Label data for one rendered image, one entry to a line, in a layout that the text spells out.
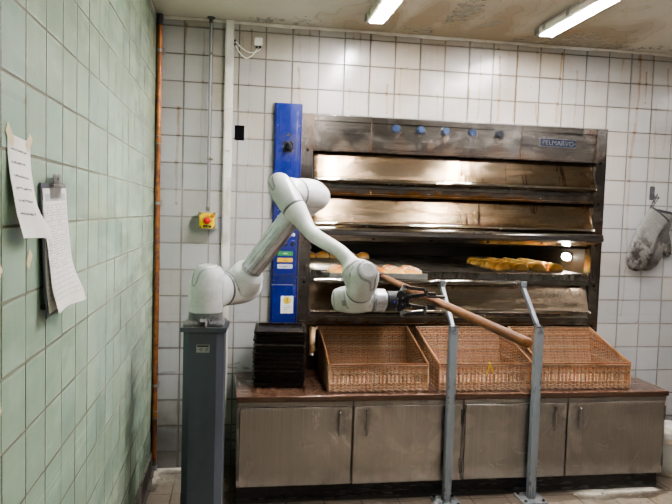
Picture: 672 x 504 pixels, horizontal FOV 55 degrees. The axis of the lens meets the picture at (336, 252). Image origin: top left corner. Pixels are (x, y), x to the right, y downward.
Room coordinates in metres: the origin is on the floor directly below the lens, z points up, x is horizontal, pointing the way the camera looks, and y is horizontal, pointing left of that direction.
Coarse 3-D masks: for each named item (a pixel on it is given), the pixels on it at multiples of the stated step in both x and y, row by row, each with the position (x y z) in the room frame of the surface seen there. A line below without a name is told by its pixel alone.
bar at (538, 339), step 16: (528, 304) 3.55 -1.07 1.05; (448, 320) 3.42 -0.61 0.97; (448, 336) 3.37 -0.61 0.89; (448, 352) 3.36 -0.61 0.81; (448, 368) 3.35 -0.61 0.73; (448, 384) 3.34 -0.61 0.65; (448, 400) 3.34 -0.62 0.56; (448, 416) 3.34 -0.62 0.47; (448, 432) 3.34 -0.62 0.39; (448, 448) 3.34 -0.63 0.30; (528, 448) 3.45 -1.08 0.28; (448, 464) 3.34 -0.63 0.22; (528, 464) 3.44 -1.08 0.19; (448, 480) 3.34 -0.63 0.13; (528, 480) 3.43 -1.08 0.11; (432, 496) 3.41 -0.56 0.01; (448, 496) 3.35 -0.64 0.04; (528, 496) 3.42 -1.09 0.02
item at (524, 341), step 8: (384, 280) 3.35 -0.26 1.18; (392, 280) 3.18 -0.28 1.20; (424, 296) 2.64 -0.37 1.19; (440, 304) 2.44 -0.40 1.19; (448, 304) 2.37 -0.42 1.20; (456, 312) 2.27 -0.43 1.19; (464, 312) 2.20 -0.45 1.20; (472, 320) 2.11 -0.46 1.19; (480, 320) 2.05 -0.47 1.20; (488, 320) 2.02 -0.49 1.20; (488, 328) 1.98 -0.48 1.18; (496, 328) 1.93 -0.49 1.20; (504, 328) 1.89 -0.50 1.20; (504, 336) 1.87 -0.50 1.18; (512, 336) 1.81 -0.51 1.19; (520, 336) 1.78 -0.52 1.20; (520, 344) 1.76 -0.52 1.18; (528, 344) 1.74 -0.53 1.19
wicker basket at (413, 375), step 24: (336, 336) 3.81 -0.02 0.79; (360, 336) 3.83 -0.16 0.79; (384, 336) 3.85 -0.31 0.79; (408, 336) 3.83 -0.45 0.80; (336, 360) 3.77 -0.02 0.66; (360, 360) 3.79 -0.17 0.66; (384, 360) 3.82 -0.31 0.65; (408, 360) 3.82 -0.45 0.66; (336, 384) 3.36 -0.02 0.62; (360, 384) 3.38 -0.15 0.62; (384, 384) 3.40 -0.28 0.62; (408, 384) 3.42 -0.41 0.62
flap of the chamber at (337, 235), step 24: (336, 240) 3.89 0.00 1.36; (360, 240) 3.89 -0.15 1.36; (384, 240) 3.90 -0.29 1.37; (408, 240) 3.90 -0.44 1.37; (432, 240) 3.90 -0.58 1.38; (456, 240) 3.90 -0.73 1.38; (480, 240) 3.91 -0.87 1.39; (504, 240) 3.91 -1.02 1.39; (528, 240) 3.91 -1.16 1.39; (552, 240) 3.91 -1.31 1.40; (576, 240) 3.93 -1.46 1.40; (600, 240) 3.96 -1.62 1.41
